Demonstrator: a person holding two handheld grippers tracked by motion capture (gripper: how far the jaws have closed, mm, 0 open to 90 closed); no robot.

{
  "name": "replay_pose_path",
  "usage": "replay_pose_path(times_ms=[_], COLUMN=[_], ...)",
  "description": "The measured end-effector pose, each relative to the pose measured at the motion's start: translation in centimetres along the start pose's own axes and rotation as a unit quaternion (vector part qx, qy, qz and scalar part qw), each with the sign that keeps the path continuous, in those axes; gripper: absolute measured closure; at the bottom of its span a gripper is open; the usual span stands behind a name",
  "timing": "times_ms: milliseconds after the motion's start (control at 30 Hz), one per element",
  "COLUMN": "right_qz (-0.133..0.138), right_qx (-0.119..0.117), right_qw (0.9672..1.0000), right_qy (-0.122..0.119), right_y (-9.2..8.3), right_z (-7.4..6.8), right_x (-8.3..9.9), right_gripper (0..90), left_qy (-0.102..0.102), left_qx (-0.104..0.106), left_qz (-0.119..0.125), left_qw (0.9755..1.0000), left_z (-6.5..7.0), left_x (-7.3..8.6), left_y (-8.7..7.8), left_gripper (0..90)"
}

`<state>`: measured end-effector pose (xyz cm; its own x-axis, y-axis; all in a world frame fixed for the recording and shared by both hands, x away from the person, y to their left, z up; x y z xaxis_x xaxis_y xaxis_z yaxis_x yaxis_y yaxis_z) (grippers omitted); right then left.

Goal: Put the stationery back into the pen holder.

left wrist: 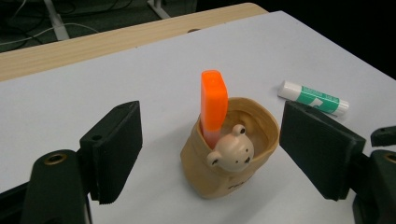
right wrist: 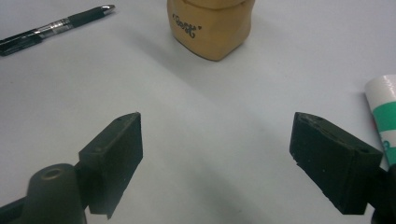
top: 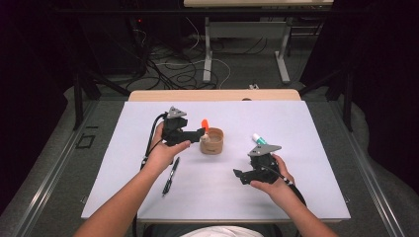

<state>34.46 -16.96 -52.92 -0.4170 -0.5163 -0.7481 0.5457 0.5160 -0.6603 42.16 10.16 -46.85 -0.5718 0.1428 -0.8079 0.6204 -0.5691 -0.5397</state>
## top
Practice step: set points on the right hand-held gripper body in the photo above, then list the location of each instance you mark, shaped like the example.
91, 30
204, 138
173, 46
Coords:
263, 171

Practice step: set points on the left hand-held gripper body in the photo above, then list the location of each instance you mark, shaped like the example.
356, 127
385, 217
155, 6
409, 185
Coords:
173, 131

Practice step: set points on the orange highlighter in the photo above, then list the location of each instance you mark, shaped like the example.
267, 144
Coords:
205, 125

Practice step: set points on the brown pen holder cup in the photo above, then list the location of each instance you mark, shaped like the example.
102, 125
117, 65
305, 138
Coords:
214, 146

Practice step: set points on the white and green glue stick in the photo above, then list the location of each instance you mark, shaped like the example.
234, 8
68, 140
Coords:
258, 139

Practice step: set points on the black pen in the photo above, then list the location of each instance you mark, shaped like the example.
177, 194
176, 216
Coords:
171, 177

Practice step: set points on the person's right hand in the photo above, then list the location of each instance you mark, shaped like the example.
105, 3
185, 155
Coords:
281, 187

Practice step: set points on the person's left hand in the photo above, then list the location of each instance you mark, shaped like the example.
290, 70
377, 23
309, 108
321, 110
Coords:
161, 156

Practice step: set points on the white table mat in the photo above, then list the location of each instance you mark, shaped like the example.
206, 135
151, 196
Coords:
214, 197

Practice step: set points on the light wooden table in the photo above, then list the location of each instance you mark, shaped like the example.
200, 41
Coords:
197, 95

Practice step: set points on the person's white shirt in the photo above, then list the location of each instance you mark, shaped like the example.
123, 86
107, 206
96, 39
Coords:
219, 232

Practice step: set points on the dark table grommet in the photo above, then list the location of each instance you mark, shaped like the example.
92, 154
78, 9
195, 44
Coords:
246, 99

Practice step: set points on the small white plug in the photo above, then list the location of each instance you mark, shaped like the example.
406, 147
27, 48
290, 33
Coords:
254, 87

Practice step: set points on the black computer tower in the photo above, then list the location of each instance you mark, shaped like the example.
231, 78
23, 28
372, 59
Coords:
138, 49

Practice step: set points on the black metal stand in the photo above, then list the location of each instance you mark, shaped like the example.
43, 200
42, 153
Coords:
78, 105
347, 105

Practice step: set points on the white desk with metal legs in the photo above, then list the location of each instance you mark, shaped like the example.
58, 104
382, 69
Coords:
247, 29

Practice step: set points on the black horizontal bar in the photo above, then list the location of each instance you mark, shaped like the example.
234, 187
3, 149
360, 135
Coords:
131, 11

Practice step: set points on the black curtain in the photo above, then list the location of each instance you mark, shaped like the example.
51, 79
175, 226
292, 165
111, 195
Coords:
29, 82
385, 82

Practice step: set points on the aluminium floor rail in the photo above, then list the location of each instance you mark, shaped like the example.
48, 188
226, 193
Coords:
369, 171
49, 182

